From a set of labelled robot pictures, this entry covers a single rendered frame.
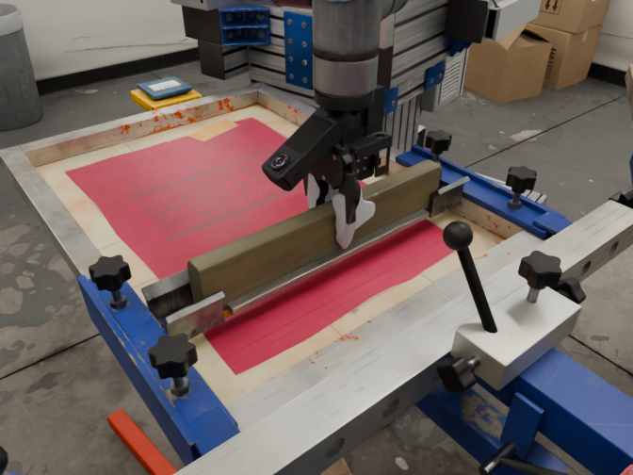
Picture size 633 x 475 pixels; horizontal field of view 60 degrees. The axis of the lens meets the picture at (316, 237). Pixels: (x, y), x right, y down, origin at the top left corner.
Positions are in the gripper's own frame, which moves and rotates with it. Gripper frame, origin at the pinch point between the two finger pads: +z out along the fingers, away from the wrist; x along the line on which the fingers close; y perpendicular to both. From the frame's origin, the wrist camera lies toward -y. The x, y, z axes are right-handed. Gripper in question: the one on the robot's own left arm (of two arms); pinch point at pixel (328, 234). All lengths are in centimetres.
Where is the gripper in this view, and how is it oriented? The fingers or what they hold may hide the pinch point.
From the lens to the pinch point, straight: 75.4
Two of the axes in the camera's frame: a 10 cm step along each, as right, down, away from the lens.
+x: -6.2, -4.6, 6.4
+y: 7.9, -3.6, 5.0
